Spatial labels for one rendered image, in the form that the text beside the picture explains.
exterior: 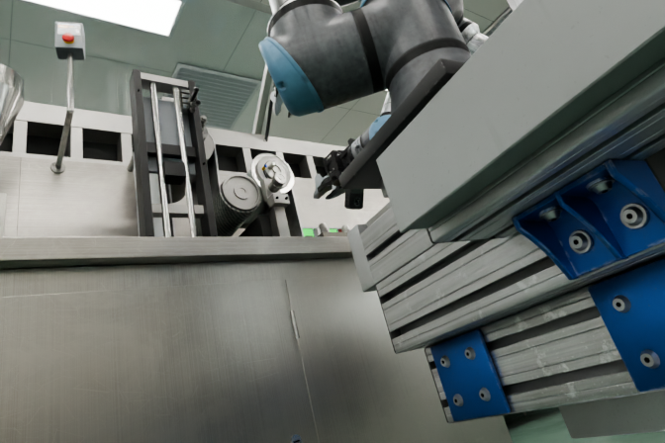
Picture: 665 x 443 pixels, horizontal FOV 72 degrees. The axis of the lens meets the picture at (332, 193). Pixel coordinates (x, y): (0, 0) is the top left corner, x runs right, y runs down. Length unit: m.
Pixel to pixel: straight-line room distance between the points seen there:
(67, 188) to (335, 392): 1.04
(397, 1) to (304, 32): 0.13
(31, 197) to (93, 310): 0.79
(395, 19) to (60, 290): 0.64
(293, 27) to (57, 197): 1.10
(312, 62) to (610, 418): 0.52
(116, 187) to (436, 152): 1.39
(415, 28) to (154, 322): 0.62
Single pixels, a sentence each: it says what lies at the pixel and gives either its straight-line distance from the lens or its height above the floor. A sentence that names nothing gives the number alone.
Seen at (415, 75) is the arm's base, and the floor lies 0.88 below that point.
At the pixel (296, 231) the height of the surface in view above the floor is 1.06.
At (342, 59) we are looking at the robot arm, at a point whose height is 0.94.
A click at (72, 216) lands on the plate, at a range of 1.57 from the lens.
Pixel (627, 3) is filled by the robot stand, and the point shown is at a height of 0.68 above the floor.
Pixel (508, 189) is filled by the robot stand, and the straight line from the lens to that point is 0.33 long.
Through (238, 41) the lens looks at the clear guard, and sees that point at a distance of 1.93.
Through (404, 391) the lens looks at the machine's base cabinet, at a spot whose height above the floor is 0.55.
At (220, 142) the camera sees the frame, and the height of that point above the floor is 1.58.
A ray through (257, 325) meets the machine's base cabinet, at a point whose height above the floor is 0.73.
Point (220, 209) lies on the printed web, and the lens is 1.36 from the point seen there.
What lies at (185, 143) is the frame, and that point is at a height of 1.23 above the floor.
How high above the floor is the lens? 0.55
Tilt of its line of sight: 25 degrees up
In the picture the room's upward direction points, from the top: 15 degrees counter-clockwise
